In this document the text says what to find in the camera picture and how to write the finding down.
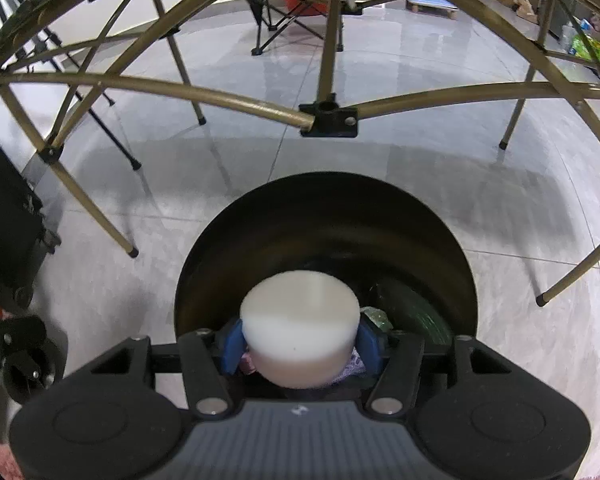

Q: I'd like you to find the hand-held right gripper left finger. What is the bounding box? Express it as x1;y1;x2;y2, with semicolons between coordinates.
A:
90;317;246;418

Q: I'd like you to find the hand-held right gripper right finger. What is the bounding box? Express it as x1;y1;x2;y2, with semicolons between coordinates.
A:
355;317;513;418

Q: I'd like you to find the clear glitter plastic bag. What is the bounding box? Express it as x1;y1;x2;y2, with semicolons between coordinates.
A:
362;305;398;333

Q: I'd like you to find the white round foam disc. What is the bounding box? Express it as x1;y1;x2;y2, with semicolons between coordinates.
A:
240;270;358;389

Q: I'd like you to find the black round bin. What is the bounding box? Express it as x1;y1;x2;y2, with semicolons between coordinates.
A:
173;171;478;401

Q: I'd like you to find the black suitcase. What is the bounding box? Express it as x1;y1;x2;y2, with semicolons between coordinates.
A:
0;120;61;308

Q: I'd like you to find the black tripod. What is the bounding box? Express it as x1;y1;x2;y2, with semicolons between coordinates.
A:
0;0;143;171

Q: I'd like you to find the tan folding table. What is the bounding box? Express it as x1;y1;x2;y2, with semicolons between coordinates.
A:
0;0;600;308

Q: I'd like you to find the red bag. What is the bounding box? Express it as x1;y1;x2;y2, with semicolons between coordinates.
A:
282;0;331;18

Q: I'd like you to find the green packet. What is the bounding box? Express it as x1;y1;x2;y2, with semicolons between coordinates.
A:
570;35;600;61

